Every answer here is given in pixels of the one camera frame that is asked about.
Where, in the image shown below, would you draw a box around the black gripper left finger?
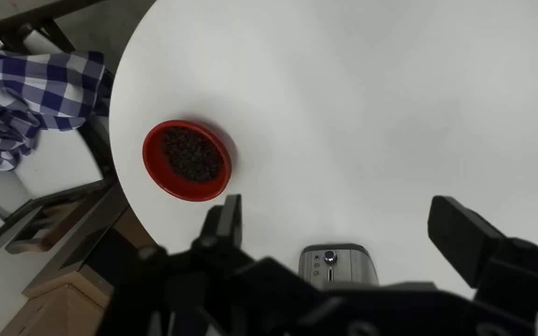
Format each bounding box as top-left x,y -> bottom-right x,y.
195,192 -> 244,253

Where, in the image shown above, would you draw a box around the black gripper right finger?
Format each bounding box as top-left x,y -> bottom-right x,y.
425,194 -> 515,289

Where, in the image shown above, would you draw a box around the silver toaster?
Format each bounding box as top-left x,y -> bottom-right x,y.
296,242 -> 380,291

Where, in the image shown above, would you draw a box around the dark coffee beans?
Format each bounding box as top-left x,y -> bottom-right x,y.
158,126 -> 223,184

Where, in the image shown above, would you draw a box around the red bowl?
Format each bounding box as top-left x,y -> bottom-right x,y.
139,119 -> 235,203

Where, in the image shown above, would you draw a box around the brown cardboard box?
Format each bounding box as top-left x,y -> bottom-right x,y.
0,266 -> 113,336

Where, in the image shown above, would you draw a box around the blue white checkered cloth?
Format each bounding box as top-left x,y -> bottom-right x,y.
0,48 -> 108,173

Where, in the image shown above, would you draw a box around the black chair frame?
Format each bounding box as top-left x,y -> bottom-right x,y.
0,0 -> 119,182

